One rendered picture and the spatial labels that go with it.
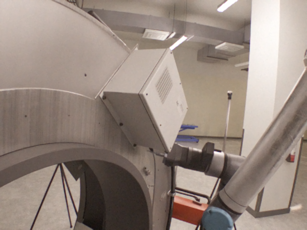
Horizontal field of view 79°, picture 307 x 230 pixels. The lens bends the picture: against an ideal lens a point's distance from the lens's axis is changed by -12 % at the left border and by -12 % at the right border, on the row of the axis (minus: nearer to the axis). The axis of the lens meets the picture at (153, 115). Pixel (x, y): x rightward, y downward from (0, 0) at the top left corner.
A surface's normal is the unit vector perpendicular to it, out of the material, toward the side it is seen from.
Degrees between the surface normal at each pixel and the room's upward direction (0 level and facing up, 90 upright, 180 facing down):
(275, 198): 90
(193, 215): 90
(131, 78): 47
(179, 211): 90
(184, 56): 90
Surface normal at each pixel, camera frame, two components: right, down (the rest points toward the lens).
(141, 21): 0.18, 0.09
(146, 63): -0.29, -0.66
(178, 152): 0.16, -0.60
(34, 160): 0.87, 0.11
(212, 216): -0.48, 0.07
